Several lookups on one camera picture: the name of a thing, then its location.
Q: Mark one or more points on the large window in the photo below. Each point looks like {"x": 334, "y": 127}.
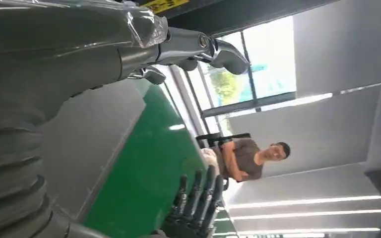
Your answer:
{"x": 269, "y": 62}

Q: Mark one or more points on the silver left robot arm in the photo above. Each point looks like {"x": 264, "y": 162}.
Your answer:
{"x": 9, "y": 177}

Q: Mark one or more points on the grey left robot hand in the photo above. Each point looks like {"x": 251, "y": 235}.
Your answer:
{"x": 46, "y": 56}

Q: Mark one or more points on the black scanner column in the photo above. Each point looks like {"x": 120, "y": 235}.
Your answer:
{"x": 243, "y": 13}

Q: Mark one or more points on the person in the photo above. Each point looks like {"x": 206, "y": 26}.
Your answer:
{"x": 243, "y": 161}

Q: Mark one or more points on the ceiling light strip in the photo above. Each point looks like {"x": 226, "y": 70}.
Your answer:
{"x": 308, "y": 215}
{"x": 295, "y": 100}
{"x": 308, "y": 231}
{"x": 305, "y": 201}

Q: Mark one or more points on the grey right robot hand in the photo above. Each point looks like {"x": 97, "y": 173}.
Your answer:
{"x": 193, "y": 203}

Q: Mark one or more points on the black office chair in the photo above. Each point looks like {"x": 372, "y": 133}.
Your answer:
{"x": 216, "y": 138}

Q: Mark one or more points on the black scanner base plate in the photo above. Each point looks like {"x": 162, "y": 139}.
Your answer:
{"x": 88, "y": 141}

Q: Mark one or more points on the green conveyor belt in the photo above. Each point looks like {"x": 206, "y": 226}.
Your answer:
{"x": 147, "y": 164}

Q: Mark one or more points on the black and yellow warning label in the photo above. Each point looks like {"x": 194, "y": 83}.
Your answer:
{"x": 165, "y": 5}

